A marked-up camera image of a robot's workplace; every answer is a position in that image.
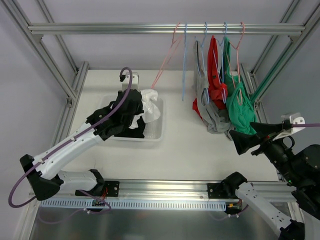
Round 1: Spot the white tank top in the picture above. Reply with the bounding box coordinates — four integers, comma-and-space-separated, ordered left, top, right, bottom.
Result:
129, 89, 161, 129

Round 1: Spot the pink hanger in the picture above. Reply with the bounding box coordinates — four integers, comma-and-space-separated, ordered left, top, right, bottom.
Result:
228, 21, 246, 106
151, 22, 182, 89

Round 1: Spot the light blue hanger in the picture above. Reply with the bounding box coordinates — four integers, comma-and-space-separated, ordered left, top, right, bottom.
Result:
181, 22, 188, 101
194, 21, 212, 105
217, 22, 228, 104

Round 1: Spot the black tank top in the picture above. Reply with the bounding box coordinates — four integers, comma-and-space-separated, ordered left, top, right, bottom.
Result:
115, 117, 146, 139

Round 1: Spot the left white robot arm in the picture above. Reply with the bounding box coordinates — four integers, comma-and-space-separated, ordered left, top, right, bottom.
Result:
20, 89, 144, 201

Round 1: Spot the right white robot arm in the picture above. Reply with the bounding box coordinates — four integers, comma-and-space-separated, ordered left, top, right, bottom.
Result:
219, 116, 320, 240

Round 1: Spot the green tank top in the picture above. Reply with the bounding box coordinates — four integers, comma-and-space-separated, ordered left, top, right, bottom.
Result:
222, 37, 257, 135

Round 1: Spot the grey tank top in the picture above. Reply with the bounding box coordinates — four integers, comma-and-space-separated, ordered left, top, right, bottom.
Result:
192, 40, 234, 140

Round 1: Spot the red tank top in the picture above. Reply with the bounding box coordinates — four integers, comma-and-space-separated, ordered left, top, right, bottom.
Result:
192, 36, 228, 120

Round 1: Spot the white plastic basket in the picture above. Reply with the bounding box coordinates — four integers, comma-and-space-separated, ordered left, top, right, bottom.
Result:
109, 97, 167, 143

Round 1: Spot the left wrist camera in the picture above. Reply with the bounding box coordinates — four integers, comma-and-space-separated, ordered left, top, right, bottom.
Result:
119, 71, 140, 92

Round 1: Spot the aluminium front rail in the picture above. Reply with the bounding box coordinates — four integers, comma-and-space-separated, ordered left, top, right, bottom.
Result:
29, 177, 298, 202

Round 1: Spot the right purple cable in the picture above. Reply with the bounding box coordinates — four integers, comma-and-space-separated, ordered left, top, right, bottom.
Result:
287, 122, 320, 129

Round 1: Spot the aluminium frame right post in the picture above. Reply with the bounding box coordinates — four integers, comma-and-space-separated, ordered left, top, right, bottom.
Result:
240, 0, 320, 104

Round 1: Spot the aluminium frame post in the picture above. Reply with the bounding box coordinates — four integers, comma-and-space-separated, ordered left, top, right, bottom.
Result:
240, 0, 320, 104
0, 0, 90, 108

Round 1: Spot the aluminium frame left post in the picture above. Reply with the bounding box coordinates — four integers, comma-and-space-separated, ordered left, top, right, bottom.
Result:
0, 0, 90, 108

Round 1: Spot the aluminium hanging rail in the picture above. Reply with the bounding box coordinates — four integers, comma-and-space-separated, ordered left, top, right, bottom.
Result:
28, 23, 306, 36

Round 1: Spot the white slotted cable duct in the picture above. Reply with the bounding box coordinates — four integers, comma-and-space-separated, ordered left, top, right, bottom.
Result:
40, 198, 227, 212

